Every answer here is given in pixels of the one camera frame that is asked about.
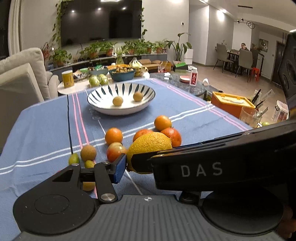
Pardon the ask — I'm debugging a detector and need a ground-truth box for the large yellow orange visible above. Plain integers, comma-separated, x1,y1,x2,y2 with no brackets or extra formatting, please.
126,132,172,174

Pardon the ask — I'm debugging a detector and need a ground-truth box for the red apple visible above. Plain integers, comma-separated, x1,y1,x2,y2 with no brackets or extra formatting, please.
106,142,127,163

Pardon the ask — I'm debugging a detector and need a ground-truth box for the brown kiwi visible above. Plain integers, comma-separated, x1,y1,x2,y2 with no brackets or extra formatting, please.
80,145,97,162

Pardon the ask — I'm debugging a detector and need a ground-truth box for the small green lime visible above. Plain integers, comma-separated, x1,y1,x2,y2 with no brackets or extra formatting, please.
68,153,80,165

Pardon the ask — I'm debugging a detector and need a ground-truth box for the small orange mandarin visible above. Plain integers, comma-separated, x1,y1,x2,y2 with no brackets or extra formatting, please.
105,127,123,146

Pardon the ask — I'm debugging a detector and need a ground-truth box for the brown kiwi fruit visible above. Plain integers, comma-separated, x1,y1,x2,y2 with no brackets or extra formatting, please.
133,92,144,102

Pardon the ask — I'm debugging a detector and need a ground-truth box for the person's right hand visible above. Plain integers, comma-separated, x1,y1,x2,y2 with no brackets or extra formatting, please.
276,208,296,239

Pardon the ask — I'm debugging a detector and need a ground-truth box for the small yellow lemon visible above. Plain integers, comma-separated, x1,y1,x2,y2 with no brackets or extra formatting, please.
83,160,95,192

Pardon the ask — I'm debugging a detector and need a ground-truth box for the blue striped tablecloth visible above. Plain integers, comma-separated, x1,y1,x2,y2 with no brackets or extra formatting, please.
1,79,249,240

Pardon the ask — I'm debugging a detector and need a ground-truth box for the orange plastic box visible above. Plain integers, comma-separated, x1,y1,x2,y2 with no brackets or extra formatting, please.
211,91,255,118

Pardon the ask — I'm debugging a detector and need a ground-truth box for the striped white ceramic bowl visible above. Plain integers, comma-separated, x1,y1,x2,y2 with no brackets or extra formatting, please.
87,82,156,116

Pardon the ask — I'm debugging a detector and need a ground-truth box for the dark teal fruit bowl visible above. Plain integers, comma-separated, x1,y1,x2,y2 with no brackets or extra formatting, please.
109,69,135,82

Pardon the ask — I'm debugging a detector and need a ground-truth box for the bunch of bananas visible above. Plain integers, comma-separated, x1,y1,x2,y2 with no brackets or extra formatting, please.
129,57,148,77

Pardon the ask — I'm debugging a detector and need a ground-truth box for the tray of green apples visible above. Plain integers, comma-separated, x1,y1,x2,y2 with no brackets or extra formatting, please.
89,74,109,87

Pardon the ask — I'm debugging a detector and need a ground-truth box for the white bottle red label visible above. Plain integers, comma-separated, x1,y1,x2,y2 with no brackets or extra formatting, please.
189,67,198,86

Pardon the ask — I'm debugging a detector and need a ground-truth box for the yellow canister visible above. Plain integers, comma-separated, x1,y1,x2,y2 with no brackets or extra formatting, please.
61,70,74,88

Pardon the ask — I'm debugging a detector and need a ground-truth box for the grey dining chair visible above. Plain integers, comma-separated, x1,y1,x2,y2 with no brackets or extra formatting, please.
235,50,253,81

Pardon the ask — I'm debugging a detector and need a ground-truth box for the seated person in background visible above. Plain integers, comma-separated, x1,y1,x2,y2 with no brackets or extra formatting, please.
239,43,248,52

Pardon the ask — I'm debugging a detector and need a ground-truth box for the large leafy floor plant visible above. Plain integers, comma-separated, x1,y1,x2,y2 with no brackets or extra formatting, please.
165,33,192,61

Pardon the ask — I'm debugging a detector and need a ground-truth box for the beige sofa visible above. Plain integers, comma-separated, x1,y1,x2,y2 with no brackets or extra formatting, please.
0,48,60,149

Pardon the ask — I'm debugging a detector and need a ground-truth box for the black wall television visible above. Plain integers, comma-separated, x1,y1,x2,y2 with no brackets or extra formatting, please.
61,0,142,47

